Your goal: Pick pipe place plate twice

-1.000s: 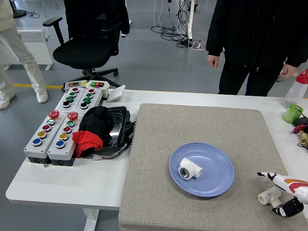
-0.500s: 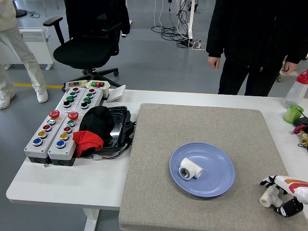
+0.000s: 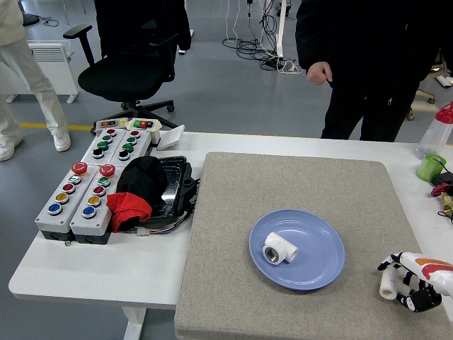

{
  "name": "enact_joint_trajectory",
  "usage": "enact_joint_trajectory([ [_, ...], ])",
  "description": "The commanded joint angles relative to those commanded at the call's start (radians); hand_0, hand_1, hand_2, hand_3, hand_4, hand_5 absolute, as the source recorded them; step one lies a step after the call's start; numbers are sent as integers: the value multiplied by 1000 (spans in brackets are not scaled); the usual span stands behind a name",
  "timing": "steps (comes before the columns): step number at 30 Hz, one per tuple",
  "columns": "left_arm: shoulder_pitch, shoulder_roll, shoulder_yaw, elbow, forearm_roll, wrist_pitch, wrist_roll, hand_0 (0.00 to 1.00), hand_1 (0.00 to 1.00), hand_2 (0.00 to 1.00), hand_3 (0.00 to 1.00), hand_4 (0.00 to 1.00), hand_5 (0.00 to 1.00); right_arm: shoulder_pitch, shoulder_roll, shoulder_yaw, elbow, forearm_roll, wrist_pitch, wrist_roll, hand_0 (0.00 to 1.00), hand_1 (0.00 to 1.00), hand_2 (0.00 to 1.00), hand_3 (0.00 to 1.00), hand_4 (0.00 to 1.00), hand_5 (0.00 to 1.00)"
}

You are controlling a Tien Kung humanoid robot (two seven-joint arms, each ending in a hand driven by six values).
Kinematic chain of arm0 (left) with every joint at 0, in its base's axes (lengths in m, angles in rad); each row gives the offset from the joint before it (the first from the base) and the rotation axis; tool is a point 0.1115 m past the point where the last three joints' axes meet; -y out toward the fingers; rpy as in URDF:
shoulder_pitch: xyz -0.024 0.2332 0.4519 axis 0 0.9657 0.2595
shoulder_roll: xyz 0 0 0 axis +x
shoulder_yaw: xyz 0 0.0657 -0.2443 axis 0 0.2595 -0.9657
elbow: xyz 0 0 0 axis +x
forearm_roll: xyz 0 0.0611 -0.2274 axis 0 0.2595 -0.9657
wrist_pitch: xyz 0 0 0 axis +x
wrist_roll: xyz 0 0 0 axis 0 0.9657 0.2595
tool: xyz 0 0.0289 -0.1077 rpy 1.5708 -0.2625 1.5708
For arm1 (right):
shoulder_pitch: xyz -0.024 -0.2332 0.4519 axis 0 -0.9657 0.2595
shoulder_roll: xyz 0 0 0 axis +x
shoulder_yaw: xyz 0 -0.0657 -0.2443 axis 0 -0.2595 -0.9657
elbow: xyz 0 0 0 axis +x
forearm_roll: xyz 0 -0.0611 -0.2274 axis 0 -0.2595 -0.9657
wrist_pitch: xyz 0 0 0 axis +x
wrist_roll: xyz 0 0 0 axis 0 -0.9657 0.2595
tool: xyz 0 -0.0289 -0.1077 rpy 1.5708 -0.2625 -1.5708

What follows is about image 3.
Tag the person's right hand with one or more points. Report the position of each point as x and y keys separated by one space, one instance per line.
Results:
x=319 y=73

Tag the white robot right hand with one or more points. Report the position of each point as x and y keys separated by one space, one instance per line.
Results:
x=424 y=269

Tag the white fitting with metal nipple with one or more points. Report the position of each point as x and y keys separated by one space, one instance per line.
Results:
x=388 y=286

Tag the white tee pipe fitting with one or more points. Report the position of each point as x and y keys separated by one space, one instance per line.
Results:
x=279 y=243

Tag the blue plate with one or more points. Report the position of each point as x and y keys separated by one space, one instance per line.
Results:
x=311 y=241

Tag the person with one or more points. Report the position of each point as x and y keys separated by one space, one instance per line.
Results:
x=21 y=71
x=371 y=53

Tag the black adapter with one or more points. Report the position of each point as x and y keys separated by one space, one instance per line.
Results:
x=444 y=178

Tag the green cup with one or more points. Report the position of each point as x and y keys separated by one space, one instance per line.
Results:
x=426 y=170

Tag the grey mesh office chair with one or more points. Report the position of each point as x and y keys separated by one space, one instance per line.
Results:
x=424 y=95

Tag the white furniture foot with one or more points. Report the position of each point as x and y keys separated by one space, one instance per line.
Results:
x=446 y=81

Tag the clear bottle with red cap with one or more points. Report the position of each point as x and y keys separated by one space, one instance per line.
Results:
x=435 y=136

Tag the grey-brown mat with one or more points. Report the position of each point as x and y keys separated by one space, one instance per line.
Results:
x=247 y=191

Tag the small white flat box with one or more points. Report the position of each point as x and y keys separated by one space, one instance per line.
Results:
x=171 y=138

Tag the black tray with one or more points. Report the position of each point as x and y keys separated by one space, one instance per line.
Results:
x=175 y=187

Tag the grey box with four buttons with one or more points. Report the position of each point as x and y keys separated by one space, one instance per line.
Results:
x=92 y=145
x=141 y=140

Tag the black office chair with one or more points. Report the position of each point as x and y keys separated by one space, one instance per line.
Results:
x=117 y=76

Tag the black cloth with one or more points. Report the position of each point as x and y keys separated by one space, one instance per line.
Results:
x=141 y=177

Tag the red cloth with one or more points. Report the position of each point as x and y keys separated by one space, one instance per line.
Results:
x=127 y=205

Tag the white panel heater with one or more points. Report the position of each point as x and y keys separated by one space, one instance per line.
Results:
x=60 y=67

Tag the grey box with mushroom button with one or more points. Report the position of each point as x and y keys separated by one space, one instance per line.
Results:
x=58 y=216
x=92 y=223

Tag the white table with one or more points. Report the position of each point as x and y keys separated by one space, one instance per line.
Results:
x=106 y=269

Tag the black round stand base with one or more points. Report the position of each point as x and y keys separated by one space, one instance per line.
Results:
x=32 y=19

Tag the white table leg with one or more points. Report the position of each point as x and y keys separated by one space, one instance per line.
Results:
x=133 y=324

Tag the white upright post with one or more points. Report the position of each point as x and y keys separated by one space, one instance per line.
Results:
x=280 y=28

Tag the white switch box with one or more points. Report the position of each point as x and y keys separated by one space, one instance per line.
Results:
x=143 y=124

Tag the grey switch box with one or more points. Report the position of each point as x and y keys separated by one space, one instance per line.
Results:
x=109 y=123

